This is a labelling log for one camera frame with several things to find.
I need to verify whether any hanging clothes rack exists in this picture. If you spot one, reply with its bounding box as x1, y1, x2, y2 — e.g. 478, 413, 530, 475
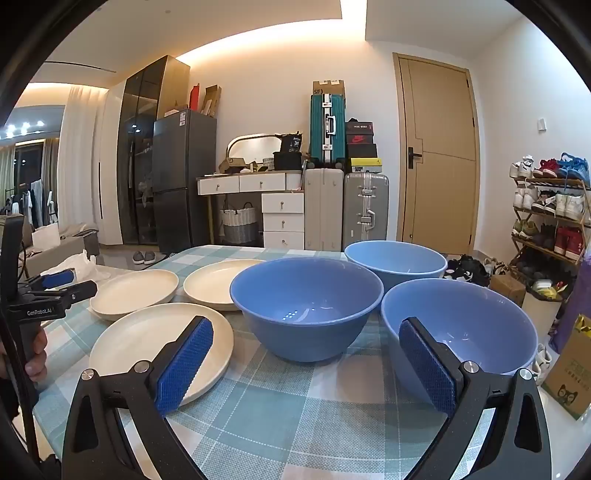
0, 179, 61, 228

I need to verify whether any oval vanity mirror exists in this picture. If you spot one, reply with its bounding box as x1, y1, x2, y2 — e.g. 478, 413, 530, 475
226, 134, 296, 172

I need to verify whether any woven laundry basket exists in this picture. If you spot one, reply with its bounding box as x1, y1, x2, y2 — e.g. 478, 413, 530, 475
219, 202, 258, 244

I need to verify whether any white plastic bag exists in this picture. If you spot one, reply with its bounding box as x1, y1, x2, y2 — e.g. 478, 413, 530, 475
46, 250, 110, 296

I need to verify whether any checked green white tablecloth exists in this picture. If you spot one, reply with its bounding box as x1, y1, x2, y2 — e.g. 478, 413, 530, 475
34, 244, 497, 480

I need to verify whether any tan wooden door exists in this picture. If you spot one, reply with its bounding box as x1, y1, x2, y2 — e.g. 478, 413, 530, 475
393, 53, 478, 256

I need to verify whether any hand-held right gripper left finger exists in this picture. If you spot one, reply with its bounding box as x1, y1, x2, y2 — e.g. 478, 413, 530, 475
61, 316, 215, 480

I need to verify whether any beige sofa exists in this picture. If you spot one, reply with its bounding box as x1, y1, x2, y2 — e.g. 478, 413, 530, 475
23, 222, 100, 278

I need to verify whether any purple bag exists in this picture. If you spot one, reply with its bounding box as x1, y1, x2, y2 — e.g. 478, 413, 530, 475
549, 251, 591, 354

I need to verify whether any black printed bag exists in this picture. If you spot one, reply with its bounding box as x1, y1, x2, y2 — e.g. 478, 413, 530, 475
273, 133, 304, 171

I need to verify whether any white curtain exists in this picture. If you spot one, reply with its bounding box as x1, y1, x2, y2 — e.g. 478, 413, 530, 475
58, 85, 109, 232

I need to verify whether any cream round plate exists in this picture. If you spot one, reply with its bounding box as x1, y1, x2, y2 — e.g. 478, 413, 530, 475
89, 303, 235, 407
184, 259, 269, 312
90, 269, 180, 322

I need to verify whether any dark grey refrigerator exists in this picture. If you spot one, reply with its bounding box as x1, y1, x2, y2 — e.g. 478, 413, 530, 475
152, 109, 218, 254

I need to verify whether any person's left hand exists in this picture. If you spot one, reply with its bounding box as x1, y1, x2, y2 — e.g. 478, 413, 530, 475
23, 327, 49, 383

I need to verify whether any white vanity desk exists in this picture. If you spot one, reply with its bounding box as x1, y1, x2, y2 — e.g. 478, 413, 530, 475
197, 171, 305, 250

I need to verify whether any cat print cardboard box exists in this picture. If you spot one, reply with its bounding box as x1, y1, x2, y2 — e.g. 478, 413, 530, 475
541, 314, 591, 421

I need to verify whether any white green sneaker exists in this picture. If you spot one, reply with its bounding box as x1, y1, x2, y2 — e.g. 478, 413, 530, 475
532, 344, 553, 386

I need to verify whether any pile of loose shoes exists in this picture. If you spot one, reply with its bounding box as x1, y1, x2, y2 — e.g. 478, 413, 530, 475
445, 255, 509, 286

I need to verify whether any shoe rack with shoes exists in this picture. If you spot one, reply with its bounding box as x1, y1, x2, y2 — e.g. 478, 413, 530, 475
509, 153, 591, 289

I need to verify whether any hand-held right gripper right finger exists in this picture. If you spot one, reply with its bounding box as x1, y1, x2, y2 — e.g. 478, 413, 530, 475
398, 316, 552, 480

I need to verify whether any small brown cardboard box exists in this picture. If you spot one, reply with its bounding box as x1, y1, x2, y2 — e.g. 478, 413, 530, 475
489, 273, 527, 308

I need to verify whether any silver suitcase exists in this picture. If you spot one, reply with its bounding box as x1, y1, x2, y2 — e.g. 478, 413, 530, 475
344, 173, 389, 250

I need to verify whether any black glass cabinet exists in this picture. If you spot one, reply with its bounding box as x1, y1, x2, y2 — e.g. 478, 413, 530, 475
115, 55, 191, 245

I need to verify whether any white trash bin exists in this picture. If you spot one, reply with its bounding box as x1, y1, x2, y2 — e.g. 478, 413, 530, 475
522, 279, 561, 340

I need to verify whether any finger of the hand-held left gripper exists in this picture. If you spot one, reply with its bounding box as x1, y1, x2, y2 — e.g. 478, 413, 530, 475
28, 269, 77, 292
44, 280, 99, 309

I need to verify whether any beige suitcase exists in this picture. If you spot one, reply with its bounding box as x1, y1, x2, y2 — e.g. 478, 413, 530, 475
305, 168, 345, 251

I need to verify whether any open brown cardboard box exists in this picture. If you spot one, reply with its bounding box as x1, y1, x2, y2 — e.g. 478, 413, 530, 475
202, 85, 222, 117

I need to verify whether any blue bowl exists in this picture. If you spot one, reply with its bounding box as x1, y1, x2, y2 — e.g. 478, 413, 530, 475
381, 278, 539, 409
344, 240, 448, 292
230, 257, 385, 363

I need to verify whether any teal suitcase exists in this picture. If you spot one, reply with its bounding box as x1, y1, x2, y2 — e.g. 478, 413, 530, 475
310, 93, 346, 168

